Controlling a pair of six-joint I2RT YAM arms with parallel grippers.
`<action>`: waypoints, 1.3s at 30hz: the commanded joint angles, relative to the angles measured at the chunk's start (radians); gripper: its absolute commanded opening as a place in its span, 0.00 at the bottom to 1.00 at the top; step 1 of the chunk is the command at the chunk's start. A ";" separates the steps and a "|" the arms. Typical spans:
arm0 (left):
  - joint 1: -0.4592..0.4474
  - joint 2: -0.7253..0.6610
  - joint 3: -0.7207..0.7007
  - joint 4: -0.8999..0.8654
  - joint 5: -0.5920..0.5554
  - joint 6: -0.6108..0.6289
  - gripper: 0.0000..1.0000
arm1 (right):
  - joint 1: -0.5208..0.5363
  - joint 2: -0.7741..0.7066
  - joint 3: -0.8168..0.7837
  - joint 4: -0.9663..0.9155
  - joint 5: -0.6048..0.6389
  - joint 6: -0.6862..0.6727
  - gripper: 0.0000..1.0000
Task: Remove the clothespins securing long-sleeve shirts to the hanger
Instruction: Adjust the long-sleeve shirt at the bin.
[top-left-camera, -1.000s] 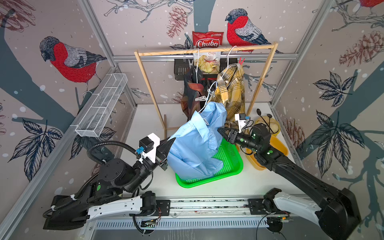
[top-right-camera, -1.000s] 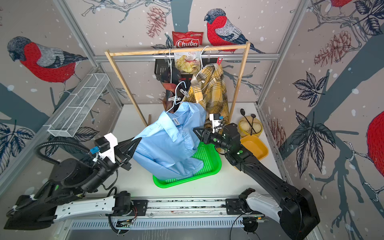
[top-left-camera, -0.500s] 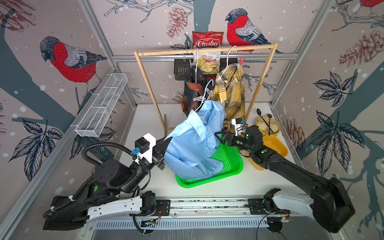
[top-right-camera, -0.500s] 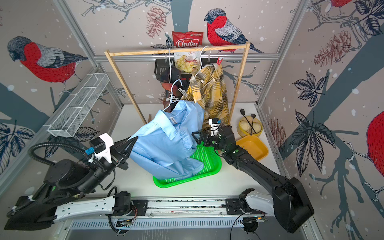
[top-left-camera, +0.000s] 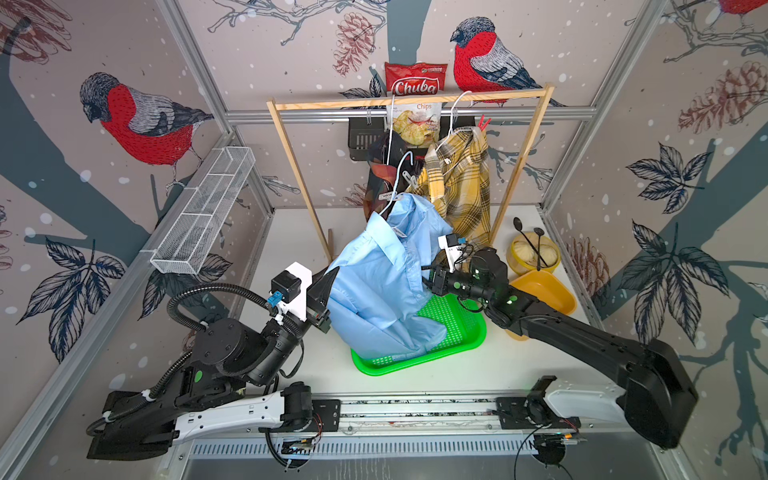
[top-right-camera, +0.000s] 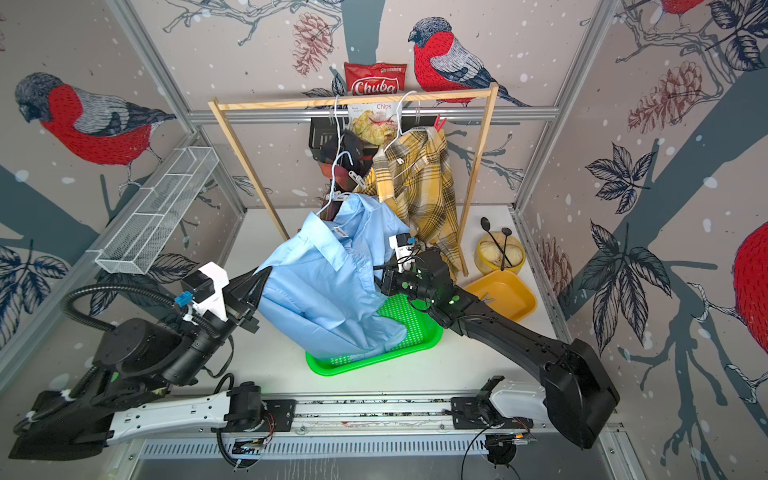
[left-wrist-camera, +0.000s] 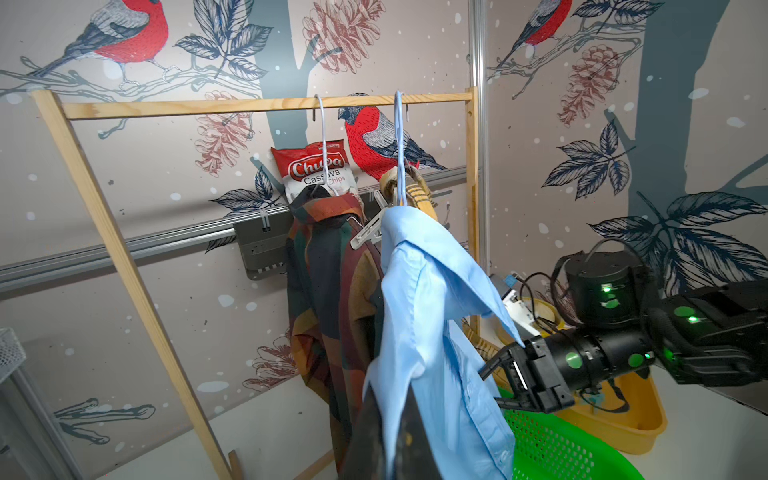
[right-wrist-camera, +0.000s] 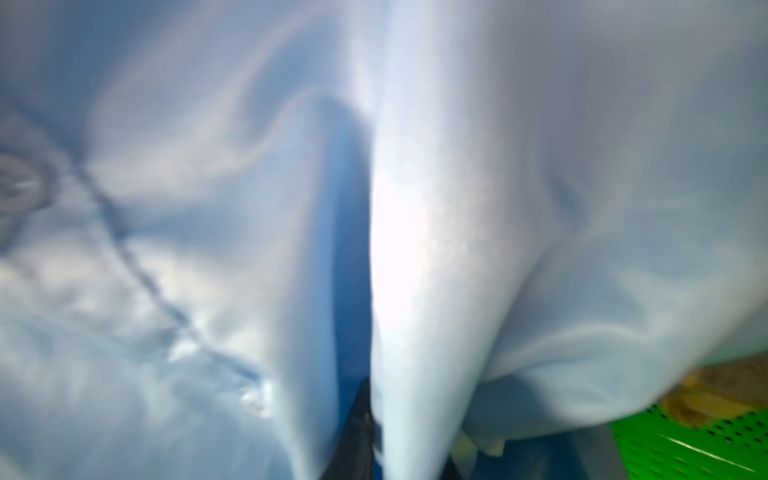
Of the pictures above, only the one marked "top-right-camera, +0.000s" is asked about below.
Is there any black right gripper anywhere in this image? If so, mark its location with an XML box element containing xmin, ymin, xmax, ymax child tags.
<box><xmin>365</xmin><ymin>264</ymin><xmax>438</xmax><ymax>308</ymax></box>

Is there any light blue long-sleeve shirt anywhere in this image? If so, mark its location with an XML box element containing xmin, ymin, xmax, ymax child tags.
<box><xmin>258</xmin><ymin>194</ymin><xmax>409</xmax><ymax>360</ymax></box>

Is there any white wire hanger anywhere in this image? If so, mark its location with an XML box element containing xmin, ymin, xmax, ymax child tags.
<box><xmin>319</xmin><ymin>151</ymin><xmax>357</xmax><ymax>221</ymax></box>

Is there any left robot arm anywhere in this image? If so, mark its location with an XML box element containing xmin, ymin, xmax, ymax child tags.
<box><xmin>9</xmin><ymin>268</ymin><xmax>272</xmax><ymax>461</ymax></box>

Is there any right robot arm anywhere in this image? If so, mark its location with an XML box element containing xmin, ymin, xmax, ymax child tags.
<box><xmin>373</xmin><ymin>247</ymin><xmax>620</xmax><ymax>449</ymax></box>

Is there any long black spoon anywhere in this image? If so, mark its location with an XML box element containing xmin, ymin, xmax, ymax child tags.
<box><xmin>479</xmin><ymin>217</ymin><xmax>513</xmax><ymax>269</ymax></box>

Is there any white hanger of red shirt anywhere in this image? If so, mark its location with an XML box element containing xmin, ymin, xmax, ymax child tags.
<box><xmin>332</xmin><ymin>95</ymin><xmax>343</xmax><ymax>166</ymax></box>

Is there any green perforated plastic tray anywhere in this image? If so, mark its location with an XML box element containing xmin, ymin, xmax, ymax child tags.
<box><xmin>305</xmin><ymin>292</ymin><xmax>445</xmax><ymax>378</ymax></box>

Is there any yellow bamboo steamer basket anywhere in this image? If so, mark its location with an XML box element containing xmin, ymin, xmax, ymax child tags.
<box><xmin>474</xmin><ymin>231</ymin><xmax>527</xmax><ymax>274</ymax></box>

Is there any yellow plastic tray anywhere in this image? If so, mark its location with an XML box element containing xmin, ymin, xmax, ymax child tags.
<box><xmin>465</xmin><ymin>270</ymin><xmax>538</xmax><ymax>322</ymax></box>

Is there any short black spoon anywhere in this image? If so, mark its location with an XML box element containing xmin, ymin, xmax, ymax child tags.
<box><xmin>500</xmin><ymin>227</ymin><xmax>512</xmax><ymax>271</ymax></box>

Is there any yellow plaid flannel shirt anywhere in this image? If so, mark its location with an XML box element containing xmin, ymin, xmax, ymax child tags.
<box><xmin>355</xmin><ymin>127</ymin><xmax>463</xmax><ymax>277</ymax></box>

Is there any white clothespin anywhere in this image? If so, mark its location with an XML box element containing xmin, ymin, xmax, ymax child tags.
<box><xmin>348</xmin><ymin>170</ymin><xmax>366</xmax><ymax>188</ymax></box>

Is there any dark red plaid shirt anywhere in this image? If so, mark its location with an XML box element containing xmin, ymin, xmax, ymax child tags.
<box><xmin>316</xmin><ymin>130</ymin><xmax>374</xmax><ymax>202</ymax></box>

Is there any wooden clothes rack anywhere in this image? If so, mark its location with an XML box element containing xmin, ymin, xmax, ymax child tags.
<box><xmin>208</xmin><ymin>82</ymin><xmax>500</xmax><ymax>244</ymax></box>

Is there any red chips bag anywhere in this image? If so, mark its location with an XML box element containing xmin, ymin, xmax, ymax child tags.
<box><xmin>343</xmin><ymin>61</ymin><xmax>408</xmax><ymax>146</ymax></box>

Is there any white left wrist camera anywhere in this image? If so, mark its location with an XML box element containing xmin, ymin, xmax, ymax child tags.
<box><xmin>174</xmin><ymin>262</ymin><xmax>229</xmax><ymax>322</ymax></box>

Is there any white wire mesh basket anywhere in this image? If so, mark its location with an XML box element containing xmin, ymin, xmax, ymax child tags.
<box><xmin>95</xmin><ymin>146</ymin><xmax>219</xmax><ymax>275</ymax></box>

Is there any black wall basket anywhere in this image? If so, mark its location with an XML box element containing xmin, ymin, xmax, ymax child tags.
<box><xmin>308</xmin><ymin>116</ymin><xmax>437</xmax><ymax>161</ymax></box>

